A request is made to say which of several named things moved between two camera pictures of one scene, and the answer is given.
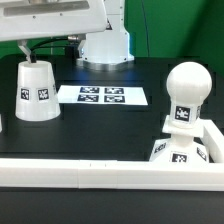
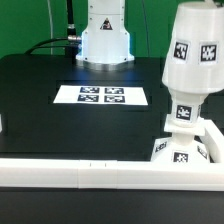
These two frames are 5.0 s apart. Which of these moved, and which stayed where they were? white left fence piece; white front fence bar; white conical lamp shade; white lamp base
Moved: white conical lamp shade
Stayed: white lamp base; white front fence bar; white left fence piece
